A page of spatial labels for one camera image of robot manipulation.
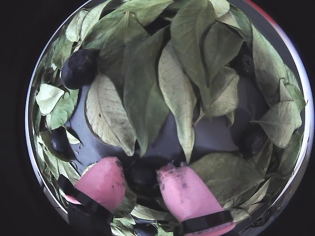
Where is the small pale green leaf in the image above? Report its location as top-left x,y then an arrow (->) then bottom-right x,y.
35,83 -> 65,116
65,9 -> 88,43

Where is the dark grey round bowl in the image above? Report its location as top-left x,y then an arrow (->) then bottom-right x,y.
26,0 -> 310,236

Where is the dark blueberry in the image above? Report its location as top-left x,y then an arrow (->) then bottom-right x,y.
240,129 -> 268,158
134,225 -> 158,236
127,159 -> 160,195
61,48 -> 99,89
50,127 -> 71,154
235,53 -> 255,78

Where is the broad pale green leaf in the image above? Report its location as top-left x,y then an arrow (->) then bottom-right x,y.
85,72 -> 137,157

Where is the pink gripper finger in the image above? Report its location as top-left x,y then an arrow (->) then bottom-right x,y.
156,161 -> 234,236
57,157 -> 126,223

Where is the long pale green leaf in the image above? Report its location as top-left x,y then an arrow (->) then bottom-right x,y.
158,40 -> 197,164

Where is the large dark green leaf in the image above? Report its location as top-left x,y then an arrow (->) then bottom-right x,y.
123,27 -> 173,157

